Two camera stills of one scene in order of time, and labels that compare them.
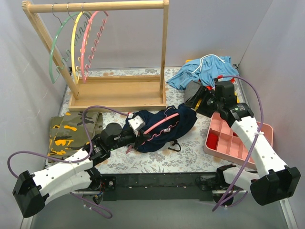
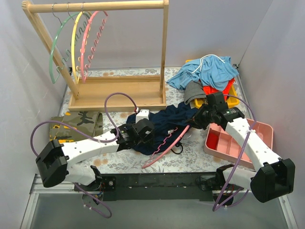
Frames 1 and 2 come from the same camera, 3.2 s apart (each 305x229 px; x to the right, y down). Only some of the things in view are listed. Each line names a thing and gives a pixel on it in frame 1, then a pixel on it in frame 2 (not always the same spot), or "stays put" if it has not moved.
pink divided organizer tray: (222, 141) stays put
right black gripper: (197, 101) -> (198, 118)
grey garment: (191, 88) stays put
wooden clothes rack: (106, 93) stays put
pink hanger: (156, 135) -> (169, 150)
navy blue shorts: (163, 126) stays put
